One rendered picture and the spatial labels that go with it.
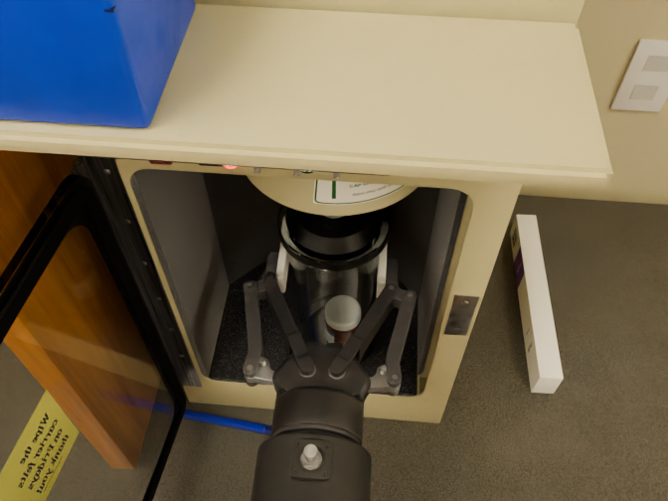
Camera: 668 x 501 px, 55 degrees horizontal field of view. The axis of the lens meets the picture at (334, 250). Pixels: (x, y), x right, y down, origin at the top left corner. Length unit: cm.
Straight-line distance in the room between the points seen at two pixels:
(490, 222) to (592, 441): 45
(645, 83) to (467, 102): 69
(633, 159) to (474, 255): 61
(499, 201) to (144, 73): 28
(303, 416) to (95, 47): 33
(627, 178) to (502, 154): 84
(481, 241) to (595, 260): 53
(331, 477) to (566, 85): 31
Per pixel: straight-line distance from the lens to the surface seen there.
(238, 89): 32
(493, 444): 84
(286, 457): 50
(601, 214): 110
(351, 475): 50
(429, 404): 79
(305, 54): 34
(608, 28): 94
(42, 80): 31
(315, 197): 51
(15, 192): 53
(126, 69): 29
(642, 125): 106
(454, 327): 63
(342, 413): 52
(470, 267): 55
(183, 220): 63
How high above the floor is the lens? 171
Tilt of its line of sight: 53 degrees down
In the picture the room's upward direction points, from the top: straight up
